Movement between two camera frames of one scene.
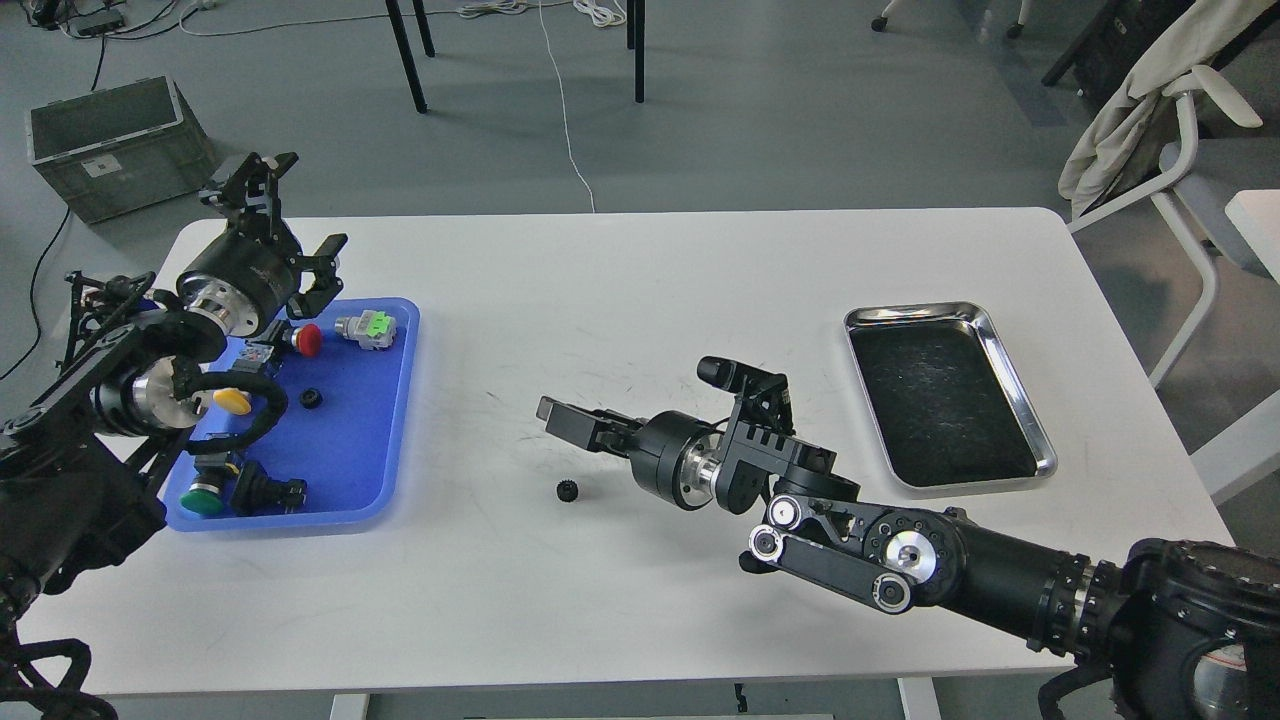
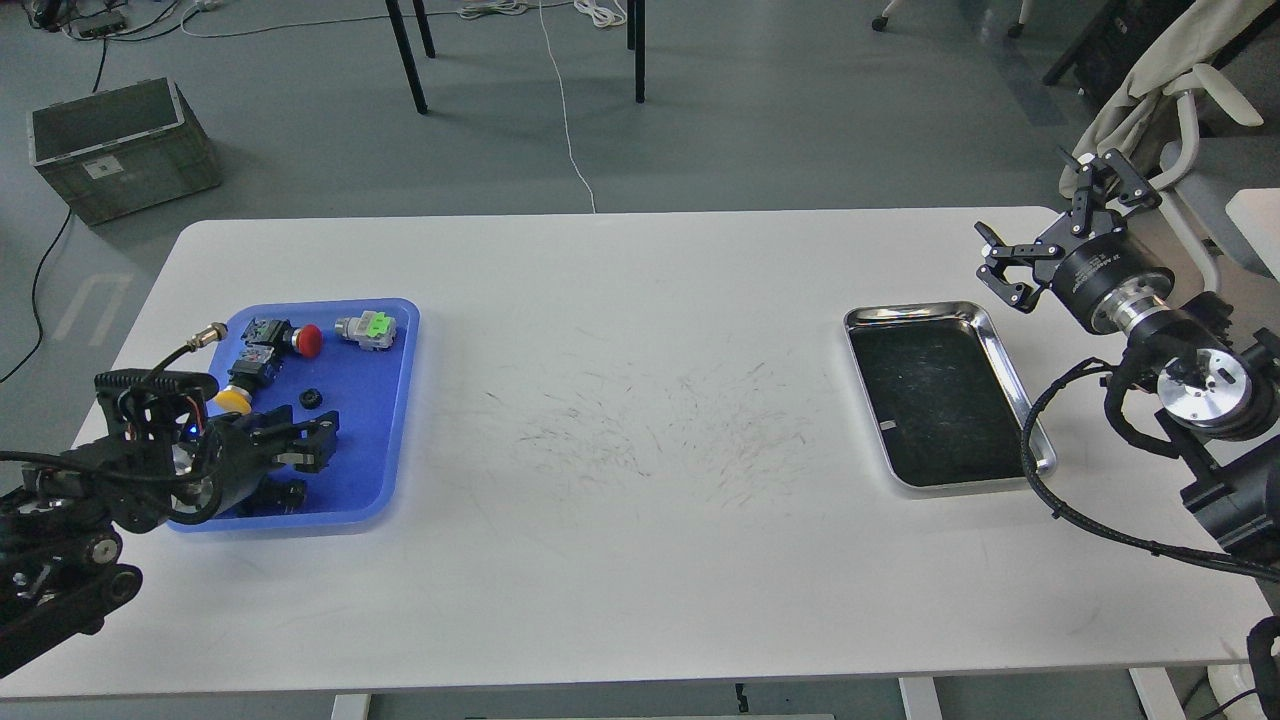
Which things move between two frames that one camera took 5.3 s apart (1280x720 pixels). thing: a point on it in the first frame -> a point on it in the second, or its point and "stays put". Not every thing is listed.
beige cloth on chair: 1202,33 stays put
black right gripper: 674,456 -> 1106,280
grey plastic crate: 121,149 stays put
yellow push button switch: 233,400 stays put
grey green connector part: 375,330 stays put
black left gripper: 242,283 -> 251,442
